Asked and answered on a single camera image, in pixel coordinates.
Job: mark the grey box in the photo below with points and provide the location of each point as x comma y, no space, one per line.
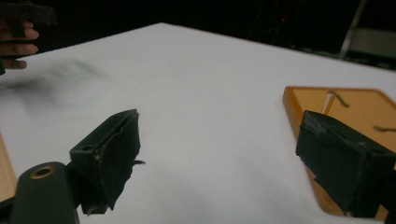
375,42

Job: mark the wooden picture frame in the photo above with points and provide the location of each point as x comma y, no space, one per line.
358,104

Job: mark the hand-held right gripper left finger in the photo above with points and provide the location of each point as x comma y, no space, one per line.
109,155

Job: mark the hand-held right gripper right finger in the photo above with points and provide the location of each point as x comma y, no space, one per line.
339,161

